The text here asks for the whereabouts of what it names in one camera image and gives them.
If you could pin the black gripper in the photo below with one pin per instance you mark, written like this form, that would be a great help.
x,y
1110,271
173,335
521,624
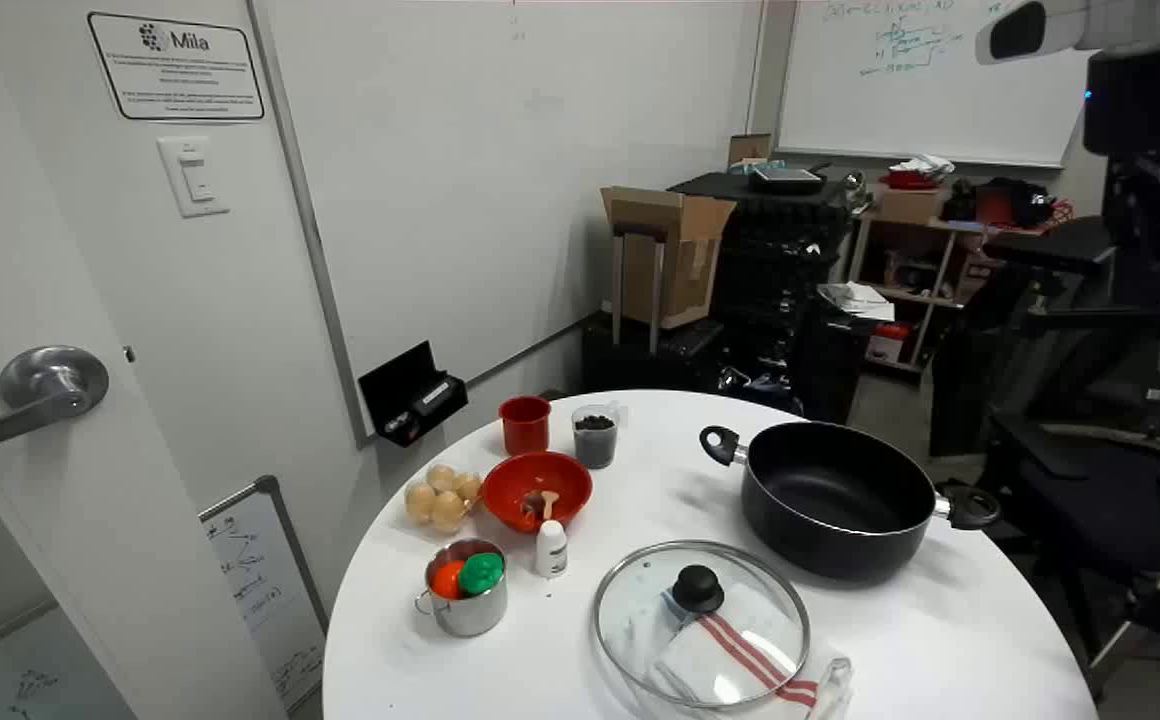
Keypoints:
x,y
1154,123

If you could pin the transparent glass lid black knob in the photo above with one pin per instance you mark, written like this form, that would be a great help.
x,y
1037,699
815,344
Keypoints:
x,y
634,624

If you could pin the black cooking pot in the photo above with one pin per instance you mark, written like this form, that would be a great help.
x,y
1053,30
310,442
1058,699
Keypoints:
x,y
826,502

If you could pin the black bag with red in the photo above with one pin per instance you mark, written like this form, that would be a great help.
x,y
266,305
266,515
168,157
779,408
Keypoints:
x,y
1003,200

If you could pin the large whiteboard with writing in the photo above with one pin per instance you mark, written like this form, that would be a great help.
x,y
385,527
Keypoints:
x,y
942,95

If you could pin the wooden shelf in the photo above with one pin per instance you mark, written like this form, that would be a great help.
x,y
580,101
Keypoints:
x,y
914,254

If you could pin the red and white box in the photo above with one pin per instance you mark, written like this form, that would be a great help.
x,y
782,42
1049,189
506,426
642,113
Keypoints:
x,y
888,344

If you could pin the dark flat device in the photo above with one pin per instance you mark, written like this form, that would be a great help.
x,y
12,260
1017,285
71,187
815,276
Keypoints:
x,y
784,175

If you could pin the black office chair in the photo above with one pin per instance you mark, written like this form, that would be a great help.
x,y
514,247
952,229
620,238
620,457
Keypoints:
x,y
1084,494

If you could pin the black cabinet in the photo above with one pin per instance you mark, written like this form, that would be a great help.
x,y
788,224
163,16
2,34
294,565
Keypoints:
x,y
782,264

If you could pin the small brown box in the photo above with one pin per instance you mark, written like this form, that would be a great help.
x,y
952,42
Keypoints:
x,y
748,146

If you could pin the open cardboard box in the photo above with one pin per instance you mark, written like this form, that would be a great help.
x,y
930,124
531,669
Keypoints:
x,y
673,254

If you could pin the grey cup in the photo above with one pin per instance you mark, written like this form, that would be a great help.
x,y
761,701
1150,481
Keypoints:
x,y
594,442

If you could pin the white towel with red stripes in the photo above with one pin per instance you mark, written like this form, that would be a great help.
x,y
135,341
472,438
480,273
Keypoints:
x,y
740,663

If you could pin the red cup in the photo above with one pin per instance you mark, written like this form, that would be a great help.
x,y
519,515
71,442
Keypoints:
x,y
524,426

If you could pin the red plastic bowl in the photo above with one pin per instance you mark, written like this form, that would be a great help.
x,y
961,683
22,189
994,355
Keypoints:
x,y
537,486

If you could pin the small white bottle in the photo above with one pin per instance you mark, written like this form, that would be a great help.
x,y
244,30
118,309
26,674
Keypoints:
x,y
550,544

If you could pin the beige ball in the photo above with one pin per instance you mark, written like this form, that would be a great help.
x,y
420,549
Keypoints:
x,y
418,502
451,509
469,488
441,477

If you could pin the black marker holder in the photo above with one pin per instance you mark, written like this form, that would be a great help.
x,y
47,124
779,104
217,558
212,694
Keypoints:
x,y
407,385

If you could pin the green ball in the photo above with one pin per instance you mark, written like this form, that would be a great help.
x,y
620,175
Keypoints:
x,y
480,572

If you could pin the small metal cup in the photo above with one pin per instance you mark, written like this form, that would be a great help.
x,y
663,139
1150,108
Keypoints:
x,y
469,615

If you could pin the orange ball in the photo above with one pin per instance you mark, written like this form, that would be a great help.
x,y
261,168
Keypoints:
x,y
445,577

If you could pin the small framed whiteboard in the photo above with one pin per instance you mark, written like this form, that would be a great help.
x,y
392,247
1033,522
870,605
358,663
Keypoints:
x,y
261,586

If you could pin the grey door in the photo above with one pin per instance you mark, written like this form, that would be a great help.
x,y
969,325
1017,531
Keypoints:
x,y
74,534

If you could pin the white light switch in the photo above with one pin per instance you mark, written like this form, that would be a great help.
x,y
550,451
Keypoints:
x,y
195,176

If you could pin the white wall sign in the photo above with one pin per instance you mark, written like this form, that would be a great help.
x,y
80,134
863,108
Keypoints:
x,y
179,64

